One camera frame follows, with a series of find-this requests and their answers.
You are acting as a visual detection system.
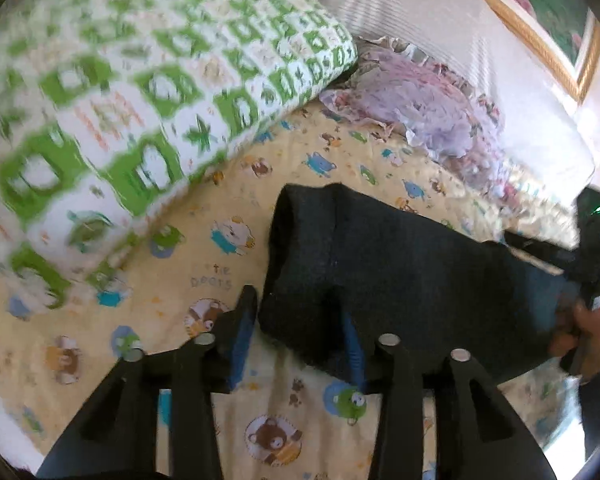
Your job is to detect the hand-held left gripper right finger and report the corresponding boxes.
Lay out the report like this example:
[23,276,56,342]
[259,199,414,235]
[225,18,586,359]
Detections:
[341,310,560,480]

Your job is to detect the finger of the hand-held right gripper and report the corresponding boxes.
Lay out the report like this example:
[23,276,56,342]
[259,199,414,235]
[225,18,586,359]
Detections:
[503,230,583,277]

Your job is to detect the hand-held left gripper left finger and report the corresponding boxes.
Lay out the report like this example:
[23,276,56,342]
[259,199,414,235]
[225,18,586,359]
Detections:
[36,285,259,480]

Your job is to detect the dark navy pants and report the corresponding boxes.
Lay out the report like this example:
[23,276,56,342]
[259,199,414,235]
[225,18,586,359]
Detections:
[258,183,581,387]

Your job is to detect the person's right hand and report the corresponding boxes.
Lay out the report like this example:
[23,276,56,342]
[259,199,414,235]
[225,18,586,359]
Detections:
[548,292,600,384]

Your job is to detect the yellow cartoon bear bedsheet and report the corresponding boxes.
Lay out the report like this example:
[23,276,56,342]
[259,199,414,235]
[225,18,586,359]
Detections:
[0,101,581,480]

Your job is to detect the pink floral ruffled pillow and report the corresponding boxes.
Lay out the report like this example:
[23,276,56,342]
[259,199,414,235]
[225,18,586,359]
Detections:
[319,36,531,206]

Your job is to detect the gold framed floral picture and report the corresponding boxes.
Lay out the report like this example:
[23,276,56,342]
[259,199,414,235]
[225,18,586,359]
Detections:
[430,0,600,106]

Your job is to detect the green white patterned pillow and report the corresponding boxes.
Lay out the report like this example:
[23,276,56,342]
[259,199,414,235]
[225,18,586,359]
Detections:
[0,0,359,311]

